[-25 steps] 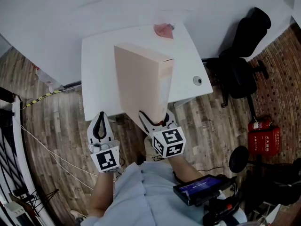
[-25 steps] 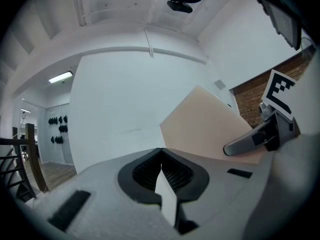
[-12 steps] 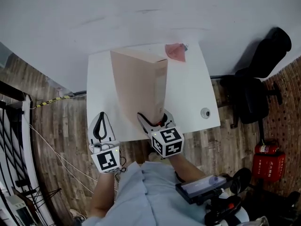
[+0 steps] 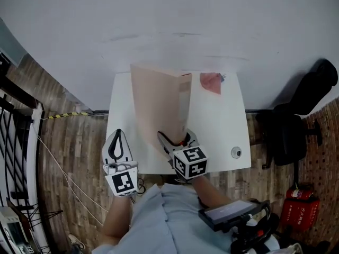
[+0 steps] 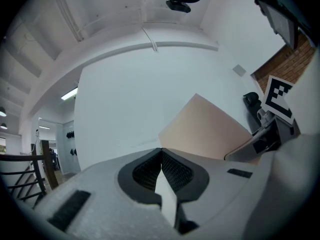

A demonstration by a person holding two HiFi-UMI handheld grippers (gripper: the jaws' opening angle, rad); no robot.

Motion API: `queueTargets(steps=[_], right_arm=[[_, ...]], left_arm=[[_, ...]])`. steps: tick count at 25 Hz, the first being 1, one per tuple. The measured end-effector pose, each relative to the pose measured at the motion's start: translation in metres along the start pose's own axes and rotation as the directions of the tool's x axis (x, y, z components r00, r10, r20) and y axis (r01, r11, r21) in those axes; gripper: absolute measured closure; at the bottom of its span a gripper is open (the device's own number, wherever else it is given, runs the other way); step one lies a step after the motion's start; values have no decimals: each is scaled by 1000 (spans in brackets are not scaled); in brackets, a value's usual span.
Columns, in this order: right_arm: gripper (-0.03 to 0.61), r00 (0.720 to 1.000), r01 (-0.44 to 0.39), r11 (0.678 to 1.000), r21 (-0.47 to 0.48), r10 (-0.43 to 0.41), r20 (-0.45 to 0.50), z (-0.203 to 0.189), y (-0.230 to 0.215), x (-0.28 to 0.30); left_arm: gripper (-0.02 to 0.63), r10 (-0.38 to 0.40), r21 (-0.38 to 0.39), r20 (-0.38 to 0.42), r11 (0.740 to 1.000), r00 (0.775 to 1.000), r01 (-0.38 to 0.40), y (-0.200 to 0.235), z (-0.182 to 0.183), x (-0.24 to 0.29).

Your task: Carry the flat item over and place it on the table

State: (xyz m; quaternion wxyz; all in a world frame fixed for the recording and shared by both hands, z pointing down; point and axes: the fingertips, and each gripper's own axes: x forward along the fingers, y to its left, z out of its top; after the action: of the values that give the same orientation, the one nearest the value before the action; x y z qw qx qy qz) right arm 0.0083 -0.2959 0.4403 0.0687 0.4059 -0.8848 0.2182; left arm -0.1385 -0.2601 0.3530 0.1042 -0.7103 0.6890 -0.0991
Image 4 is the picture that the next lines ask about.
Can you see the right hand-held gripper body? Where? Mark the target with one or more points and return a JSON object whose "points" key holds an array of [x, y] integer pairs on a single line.
{"points": [[190, 163]]}

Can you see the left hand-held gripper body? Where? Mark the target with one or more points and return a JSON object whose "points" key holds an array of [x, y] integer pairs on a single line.
{"points": [[123, 180]]}

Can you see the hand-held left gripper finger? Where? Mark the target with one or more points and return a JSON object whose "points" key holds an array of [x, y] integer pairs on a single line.
{"points": [[126, 153], [106, 155]]}

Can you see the beige cardboard box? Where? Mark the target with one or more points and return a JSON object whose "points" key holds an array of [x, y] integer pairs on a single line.
{"points": [[156, 102]]}

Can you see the person's right forearm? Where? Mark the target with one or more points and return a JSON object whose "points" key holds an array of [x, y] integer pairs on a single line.
{"points": [[209, 194]]}

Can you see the person's left forearm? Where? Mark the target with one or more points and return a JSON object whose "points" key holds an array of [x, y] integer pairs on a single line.
{"points": [[116, 221]]}

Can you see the white table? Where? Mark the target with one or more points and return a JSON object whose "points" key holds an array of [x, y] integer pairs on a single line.
{"points": [[219, 128]]}

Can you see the yellow black striped tape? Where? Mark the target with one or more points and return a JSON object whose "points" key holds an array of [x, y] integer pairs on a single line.
{"points": [[66, 114]]}

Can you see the light blue shirt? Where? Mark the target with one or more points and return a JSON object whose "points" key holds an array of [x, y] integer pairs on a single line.
{"points": [[164, 221]]}

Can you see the pink pouch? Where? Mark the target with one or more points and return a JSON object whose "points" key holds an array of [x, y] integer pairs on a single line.
{"points": [[210, 83]]}

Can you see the black chest-mounted screen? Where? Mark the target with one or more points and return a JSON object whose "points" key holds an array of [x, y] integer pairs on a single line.
{"points": [[227, 213]]}

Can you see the black office chair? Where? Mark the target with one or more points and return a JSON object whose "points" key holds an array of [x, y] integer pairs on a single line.
{"points": [[288, 136]]}

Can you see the black metal railing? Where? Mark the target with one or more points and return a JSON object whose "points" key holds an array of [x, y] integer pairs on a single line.
{"points": [[18, 92]]}

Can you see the red fire extinguisher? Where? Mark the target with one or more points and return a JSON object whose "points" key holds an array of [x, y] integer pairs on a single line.
{"points": [[299, 194]]}

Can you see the white equipment box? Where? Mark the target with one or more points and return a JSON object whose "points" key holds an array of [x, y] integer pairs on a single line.
{"points": [[13, 231]]}

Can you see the red fire extinguisher box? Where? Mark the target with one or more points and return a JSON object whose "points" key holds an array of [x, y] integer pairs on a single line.
{"points": [[299, 216]]}

